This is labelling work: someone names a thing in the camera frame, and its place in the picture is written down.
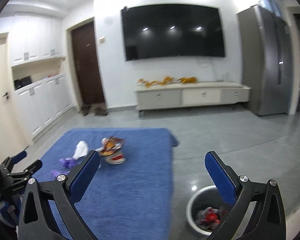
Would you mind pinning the black wall television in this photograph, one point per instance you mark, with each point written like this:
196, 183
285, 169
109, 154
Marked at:
172, 30

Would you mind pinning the grey steel refrigerator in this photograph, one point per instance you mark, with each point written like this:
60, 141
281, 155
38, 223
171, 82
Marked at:
267, 60

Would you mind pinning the golden dragon ornament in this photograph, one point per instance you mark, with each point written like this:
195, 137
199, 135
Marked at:
168, 80

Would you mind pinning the white round trash bin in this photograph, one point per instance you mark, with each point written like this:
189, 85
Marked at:
205, 210

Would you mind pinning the dark brown entrance door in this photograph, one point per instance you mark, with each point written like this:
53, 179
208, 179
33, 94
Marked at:
86, 64

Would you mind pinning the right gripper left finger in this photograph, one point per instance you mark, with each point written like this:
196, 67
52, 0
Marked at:
36, 219

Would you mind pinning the pair of brown shoes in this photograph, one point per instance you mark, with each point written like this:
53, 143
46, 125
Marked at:
85, 109

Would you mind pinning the brown orange snack bag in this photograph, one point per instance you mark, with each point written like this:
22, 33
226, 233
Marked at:
110, 146

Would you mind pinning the white upper wall cabinet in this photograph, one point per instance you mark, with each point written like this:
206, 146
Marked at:
34, 38

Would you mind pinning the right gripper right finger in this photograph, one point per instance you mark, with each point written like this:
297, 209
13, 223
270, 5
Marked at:
268, 219

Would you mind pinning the white tissue wad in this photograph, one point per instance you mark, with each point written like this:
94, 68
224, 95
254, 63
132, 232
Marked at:
81, 150

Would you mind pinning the black box on shelf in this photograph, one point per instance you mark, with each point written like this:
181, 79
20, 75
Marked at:
20, 83

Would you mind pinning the white lower cabinet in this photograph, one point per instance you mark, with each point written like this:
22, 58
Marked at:
42, 102

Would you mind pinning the white low tv cabinet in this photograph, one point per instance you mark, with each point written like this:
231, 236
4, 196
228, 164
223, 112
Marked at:
190, 95

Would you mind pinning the cream interior door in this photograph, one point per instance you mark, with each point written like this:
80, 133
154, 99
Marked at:
12, 138

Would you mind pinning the beige wall switch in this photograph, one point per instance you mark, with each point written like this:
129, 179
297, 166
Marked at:
102, 39

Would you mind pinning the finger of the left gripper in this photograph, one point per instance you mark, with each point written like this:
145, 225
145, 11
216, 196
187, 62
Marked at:
9, 162
29, 171

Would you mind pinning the purple snack bag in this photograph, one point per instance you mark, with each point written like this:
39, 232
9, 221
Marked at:
68, 164

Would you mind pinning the blue fuzzy table cloth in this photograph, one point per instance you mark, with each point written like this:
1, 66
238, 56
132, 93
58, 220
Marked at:
131, 200

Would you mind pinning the red white paper cup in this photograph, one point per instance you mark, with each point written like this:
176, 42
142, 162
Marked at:
115, 159

